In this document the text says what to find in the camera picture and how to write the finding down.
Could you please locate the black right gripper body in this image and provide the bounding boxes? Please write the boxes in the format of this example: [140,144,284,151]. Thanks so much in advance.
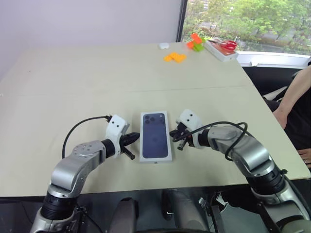
[178,123,194,147]

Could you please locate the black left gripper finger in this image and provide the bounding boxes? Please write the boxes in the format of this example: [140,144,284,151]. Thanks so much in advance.
[125,132,141,145]
[122,146,136,161]

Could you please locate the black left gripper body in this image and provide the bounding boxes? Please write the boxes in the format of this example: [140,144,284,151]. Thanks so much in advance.
[119,134,130,149]

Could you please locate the white phone box lid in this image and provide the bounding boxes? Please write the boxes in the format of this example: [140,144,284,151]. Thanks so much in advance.
[138,110,174,165]

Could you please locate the person's hand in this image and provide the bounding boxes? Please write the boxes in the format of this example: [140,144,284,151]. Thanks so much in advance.
[296,148,311,169]

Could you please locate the yellow-orange toy brick cluster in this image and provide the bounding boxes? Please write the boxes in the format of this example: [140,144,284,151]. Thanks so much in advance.
[163,51,188,65]

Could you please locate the white tray with red scissors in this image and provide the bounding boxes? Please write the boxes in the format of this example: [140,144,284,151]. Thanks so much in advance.
[204,38,240,63]

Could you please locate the orange and green brick toy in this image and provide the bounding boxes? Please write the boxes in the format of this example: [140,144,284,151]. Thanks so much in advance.
[186,32,206,52]

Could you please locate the beige chair armrest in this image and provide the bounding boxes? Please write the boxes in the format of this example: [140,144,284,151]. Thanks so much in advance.
[263,84,289,100]

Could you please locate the white window sill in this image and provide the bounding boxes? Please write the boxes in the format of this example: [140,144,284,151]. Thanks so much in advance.
[236,50,311,69]

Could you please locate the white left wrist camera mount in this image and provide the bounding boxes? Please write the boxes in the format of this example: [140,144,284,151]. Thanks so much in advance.
[104,114,131,160]

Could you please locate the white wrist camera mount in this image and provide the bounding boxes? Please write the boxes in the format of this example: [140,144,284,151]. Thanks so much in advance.
[104,114,131,160]
[175,108,204,149]

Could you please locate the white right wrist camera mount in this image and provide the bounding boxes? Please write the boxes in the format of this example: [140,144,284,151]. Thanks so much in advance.
[175,108,204,149]

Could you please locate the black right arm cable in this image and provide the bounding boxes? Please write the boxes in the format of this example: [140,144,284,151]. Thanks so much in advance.
[172,121,249,161]

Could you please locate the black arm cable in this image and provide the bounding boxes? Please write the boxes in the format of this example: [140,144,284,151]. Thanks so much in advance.
[61,115,113,160]
[172,121,249,161]

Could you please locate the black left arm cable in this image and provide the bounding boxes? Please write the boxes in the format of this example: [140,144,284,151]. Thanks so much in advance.
[61,115,113,160]

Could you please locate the red-handled scissors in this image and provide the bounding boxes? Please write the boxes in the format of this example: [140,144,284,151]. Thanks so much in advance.
[209,38,238,50]

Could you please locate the black window frame post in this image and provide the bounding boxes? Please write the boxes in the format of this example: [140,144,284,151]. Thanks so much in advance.
[175,0,188,43]

